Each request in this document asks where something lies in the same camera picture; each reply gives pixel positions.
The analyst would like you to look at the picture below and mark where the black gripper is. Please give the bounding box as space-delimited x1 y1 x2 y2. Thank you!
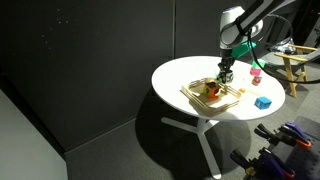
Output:
217 55 236 82

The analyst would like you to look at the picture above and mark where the white black checkered fabric cube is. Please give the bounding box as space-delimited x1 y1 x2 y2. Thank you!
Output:
217 71 235 85

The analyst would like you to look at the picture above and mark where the wooden tray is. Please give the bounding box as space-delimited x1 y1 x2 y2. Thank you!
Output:
180 77 243 118

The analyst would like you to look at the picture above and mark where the magenta cube block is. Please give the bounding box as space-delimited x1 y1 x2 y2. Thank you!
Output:
249 66 263 77

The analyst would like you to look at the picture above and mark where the green cube block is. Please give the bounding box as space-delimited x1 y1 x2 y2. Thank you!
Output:
252 59 267 70

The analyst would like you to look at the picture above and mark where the blue cube block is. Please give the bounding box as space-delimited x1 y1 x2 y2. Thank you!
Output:
253 96 273 111

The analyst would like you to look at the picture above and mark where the wooden chair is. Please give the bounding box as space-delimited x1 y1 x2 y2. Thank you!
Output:
273 43 320 99

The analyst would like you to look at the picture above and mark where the black purple spring clamp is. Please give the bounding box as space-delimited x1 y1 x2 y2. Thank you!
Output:
229 148 264 180
254 122 292 148
258 148 297 180
278 121 313 149

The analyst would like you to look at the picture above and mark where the black perforated board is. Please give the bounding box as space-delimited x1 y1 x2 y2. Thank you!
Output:
276 115 320 180

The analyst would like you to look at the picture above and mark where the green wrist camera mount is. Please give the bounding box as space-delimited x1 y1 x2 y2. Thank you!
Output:
231 41 258 60

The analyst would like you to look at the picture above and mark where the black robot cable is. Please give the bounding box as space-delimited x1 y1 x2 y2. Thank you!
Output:
245 13 320 85

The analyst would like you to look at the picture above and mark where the white table pedestal base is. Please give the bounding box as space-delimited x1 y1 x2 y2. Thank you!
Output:
161 116 223 180

